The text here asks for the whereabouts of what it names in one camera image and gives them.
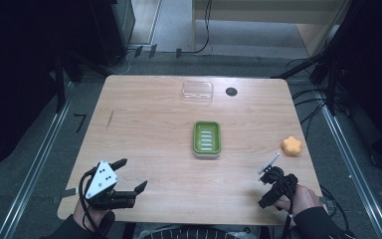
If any metal floor rail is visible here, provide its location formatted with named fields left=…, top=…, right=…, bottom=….
left=0, top=83, right=76, bottom=239
left=316, top=91, right=382, bottom=239

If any black floor cable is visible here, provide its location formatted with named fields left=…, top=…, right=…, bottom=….
left=319, top=183, right=351, bottom=233
left=298, top=99, right=327, bottom=140
left=291, top=87, right=328, bottom=102

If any light wooden shelf frame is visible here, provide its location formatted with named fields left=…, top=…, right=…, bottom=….
left=191, top=0, right=353, bottom=57

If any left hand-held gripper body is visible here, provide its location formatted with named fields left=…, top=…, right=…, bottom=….
left=79, top=159, right=137, bottom=211

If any person's left hand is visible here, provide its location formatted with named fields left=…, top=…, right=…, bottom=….
left=73, top=198, right=115, bottom=233

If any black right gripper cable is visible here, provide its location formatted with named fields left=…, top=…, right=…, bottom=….
left=280, top=172, right=296, bottom=239

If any white floor cable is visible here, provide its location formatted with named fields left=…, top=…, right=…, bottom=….
left=109, top=48, right=137, bottom=76

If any black cabinet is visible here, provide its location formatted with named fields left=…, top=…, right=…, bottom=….
left=89, top=0, right=136, bottom=67

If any person's striped clothing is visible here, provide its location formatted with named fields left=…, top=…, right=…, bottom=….
left=138, top=224, right=271, bottom=239

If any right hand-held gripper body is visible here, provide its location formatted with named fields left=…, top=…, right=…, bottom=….
left=258, top=152, right=298, bottom=201

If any orange flower-shaped soap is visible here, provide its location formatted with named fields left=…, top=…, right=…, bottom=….
left=281, top=135, right=303, bottom=157

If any clear plastic lid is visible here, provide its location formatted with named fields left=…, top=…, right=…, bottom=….
left=181, top=80, right=215, bottom=104

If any black stand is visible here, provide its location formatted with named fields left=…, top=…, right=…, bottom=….
left=53, top=49, right=85, bottom=114

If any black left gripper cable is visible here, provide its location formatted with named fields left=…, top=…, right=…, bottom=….
left=78, top=167, right=106, bottom=237

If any green soap dish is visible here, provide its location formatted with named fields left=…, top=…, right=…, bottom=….
left=192, top=120, right=222, bottom=158

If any black hanging cable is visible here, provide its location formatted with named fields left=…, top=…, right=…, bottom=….
left=180, top=0, right=213, bottom=56

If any person's right hand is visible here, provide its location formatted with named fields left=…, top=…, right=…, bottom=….
left=274, top=184, right=322, bottom=217

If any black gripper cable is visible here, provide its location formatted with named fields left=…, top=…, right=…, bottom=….
left=78, top=167, right=106, bottom=237
left=280, top=172, right=296, bottom=239

